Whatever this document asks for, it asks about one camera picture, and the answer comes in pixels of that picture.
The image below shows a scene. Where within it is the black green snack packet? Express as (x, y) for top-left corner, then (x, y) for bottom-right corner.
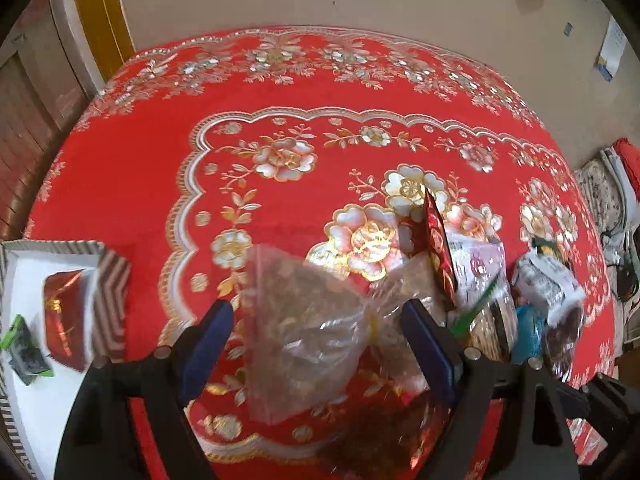
(1, 314), (54, 386)

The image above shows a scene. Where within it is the shiny red foil snack packet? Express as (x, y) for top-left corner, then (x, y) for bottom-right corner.
(43, 269), (92, 372)

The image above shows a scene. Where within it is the clear bag of brown snacks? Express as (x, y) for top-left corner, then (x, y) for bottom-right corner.
(242, 245), (446, 425)

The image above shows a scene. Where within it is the white striped storage box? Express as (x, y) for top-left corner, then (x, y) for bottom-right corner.
(1, 240), (130, 479)

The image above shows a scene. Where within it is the light blue candy wrapper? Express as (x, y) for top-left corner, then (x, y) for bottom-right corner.
(511, 304), (546, 365)

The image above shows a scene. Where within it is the grey garment on sofa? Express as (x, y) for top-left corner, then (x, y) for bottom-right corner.
(599, 148), (639, 264)

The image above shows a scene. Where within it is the white purple snack packet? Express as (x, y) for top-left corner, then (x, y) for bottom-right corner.
(447, 232), (506, 311)

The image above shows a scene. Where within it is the red gold snack packet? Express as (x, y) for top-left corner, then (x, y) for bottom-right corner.
(424, 191), (458, 302)

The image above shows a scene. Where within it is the floral fabric sofa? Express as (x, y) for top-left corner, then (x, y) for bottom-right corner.
(575, 146), (639, 346)

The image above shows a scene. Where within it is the red knitted cushion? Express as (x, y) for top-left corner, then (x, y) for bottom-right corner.
(613, 138), (640, 200)

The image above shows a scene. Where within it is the red floral tablecloth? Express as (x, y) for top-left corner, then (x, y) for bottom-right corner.
(22, 25), (618, 480)

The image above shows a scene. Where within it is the wall calendar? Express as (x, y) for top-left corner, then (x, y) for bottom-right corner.
(596, 15), (627, 82)

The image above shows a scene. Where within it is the yellow door frame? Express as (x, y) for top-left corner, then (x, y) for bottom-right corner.
(75, 0), (134, 81)

